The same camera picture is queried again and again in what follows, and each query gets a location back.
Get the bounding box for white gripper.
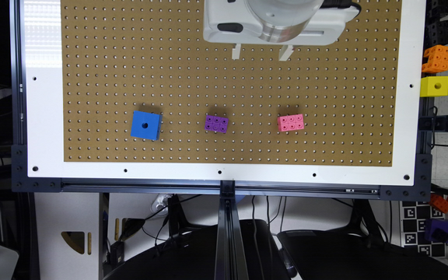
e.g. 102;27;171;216
203;0;360;61

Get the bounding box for pink block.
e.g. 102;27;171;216
277;114;305;132

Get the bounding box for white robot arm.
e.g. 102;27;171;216
203;0;362;61

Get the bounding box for blue cube block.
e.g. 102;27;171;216
131;110;163;141

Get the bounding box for yellow cube block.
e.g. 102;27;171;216
420;76;448;97

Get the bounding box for black block stack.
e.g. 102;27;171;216
424;0;448;49

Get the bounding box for orange block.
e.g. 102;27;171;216
422;45;448;74

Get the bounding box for dark purple block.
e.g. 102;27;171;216
425;219;448;243

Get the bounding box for brown pegboard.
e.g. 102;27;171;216
61;1;401;166

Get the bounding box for black chair right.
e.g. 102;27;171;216
278;230;448;280

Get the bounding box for black chair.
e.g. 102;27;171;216
278;230;448;280
106;219;289;280

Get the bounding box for black chair left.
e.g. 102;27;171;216
106;219;289;280

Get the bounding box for fiducial marker sheet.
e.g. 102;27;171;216
399;201;446;257

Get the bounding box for white cabinet panel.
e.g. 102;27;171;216
34;193;103;279

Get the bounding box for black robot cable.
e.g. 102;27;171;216
322;0;363;16

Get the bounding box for black aluminium frame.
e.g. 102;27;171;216
10;1;431;279

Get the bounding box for white board frame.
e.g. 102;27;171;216
21;1;425;186

